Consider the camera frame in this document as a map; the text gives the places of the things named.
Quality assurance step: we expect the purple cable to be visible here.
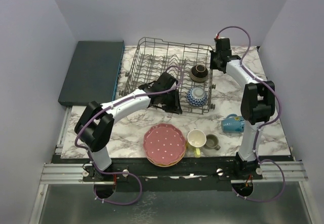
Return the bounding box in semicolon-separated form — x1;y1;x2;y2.
215;26;286;202
75;65;184;206

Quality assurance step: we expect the red and blue patterned bowl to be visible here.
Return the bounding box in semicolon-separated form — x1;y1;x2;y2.
186;87;208;107

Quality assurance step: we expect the yellow plate under pink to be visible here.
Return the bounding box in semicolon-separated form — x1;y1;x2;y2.
147;154;185;168

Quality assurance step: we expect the pink polka dot plate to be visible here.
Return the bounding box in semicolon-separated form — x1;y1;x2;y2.
143;123;186;164

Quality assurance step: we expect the dark grey flat box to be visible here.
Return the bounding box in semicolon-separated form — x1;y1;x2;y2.
58;41;125;106

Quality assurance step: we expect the dark patterned bowl cream inside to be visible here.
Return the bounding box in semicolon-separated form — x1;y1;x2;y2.
189;64;209;83

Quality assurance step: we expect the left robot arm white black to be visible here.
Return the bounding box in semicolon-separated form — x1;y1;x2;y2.
74;71;183;181

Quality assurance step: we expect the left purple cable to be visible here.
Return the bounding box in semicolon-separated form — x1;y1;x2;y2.
75;65;184;206

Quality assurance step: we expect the grey wire dish rack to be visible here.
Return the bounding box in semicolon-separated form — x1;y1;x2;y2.
119;37;216;115

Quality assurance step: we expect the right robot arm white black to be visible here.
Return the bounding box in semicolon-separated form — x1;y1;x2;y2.
210;38;275;179

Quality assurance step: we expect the cream mug yellow handle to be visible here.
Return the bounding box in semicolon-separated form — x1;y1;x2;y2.
187;129;207;158

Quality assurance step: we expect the blue mug white inside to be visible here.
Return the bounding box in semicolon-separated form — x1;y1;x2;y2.
221;114;245;133

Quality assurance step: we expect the small grey-brown cup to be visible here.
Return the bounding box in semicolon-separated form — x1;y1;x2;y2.
205;134;221;151

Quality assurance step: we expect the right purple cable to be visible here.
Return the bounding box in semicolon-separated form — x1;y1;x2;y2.
215;26;286;202

